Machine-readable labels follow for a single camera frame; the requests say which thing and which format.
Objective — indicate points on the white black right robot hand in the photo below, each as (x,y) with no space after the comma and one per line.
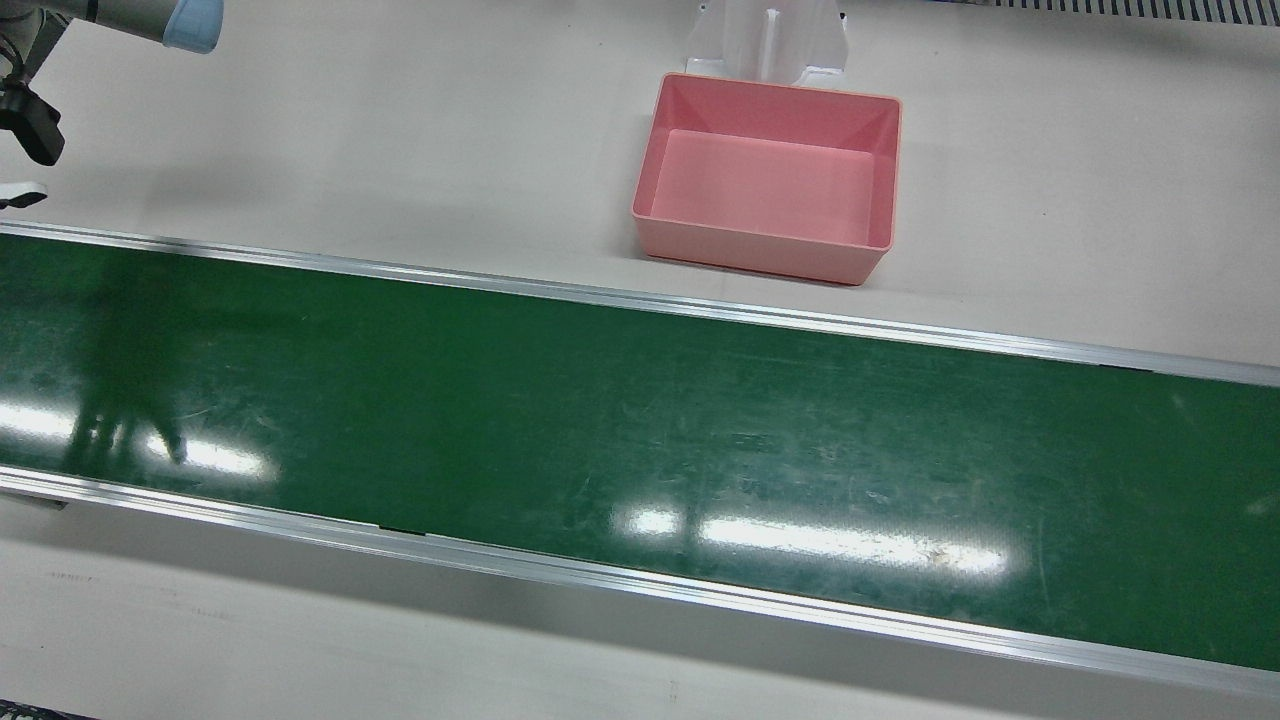
(20,193)

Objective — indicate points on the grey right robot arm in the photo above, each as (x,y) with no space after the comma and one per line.
(120,15)

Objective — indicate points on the pink plastic box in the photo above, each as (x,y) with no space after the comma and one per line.
(760,250)

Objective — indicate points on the green conveyor belt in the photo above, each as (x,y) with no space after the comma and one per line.
(600,420)

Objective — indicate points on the ribbed metal grille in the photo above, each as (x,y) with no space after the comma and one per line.
(1150,8)

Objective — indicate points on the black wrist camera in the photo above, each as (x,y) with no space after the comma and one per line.
(30,125)

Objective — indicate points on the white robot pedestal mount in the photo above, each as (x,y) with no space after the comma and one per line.
(740,30)

